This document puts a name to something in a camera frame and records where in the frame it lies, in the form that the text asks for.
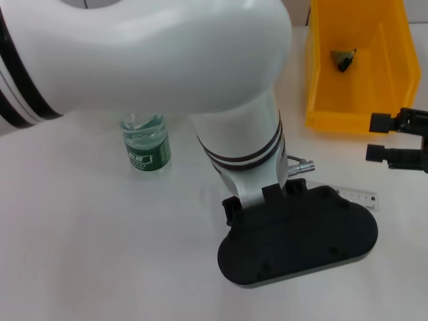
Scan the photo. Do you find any water bottle with green label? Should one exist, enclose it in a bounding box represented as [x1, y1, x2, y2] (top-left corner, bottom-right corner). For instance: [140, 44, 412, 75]
[119, 112, 172, 173]

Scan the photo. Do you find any plastic wrapper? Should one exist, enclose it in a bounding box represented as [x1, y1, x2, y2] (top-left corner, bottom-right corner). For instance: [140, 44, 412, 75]
[329, 47, 358, 74]

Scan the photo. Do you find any transparent plastic ruler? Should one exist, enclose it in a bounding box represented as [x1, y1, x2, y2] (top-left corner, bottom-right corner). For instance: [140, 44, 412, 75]
[307, 180, 381, 211]

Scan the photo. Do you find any yellow plastic bin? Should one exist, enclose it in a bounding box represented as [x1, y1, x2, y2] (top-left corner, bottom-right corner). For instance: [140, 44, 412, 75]
[304, 0, 421, 134]

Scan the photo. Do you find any left gripper cable connector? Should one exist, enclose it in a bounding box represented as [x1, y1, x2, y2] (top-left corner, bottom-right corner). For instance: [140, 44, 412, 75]
[286, 154, 316, 175]

